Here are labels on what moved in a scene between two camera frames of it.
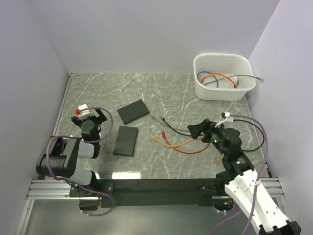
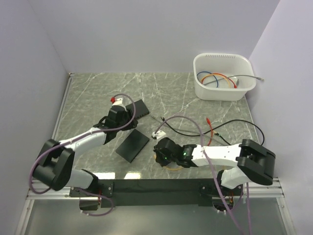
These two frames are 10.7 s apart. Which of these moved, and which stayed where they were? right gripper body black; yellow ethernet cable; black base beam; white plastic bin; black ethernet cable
Moved: yellow ethernet cable; right gripper body black
Stayed: white plastic bin; black base beam; black ethernet cable
